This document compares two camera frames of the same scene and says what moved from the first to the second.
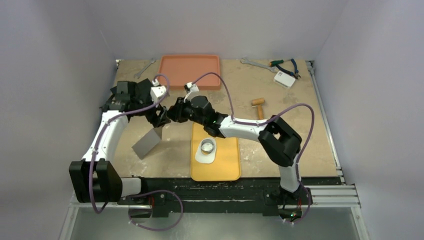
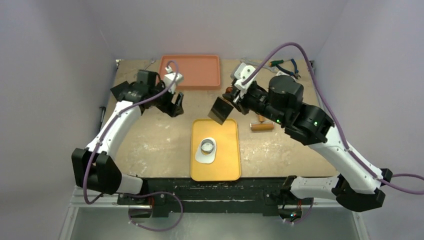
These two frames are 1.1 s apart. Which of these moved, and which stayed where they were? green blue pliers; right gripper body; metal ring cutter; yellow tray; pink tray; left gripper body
Moved: left gripper body; right gripper body
Stayed: pink tray; green blue pliers; metal ring cutter; yellow tray
